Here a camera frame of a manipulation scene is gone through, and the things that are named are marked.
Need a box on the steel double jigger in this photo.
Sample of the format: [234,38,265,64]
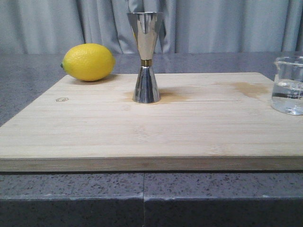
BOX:
[127,12,163,104]

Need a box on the clear glass beaker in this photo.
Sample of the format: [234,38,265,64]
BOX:
[271,56,303,115]

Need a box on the wooden cutting board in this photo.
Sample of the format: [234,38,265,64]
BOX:
[0,72,303,172]

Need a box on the yellow lemon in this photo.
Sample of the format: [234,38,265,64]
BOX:
[61,44,116,81]

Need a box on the grey curtain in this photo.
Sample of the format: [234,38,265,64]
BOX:
[0,0,303,54]

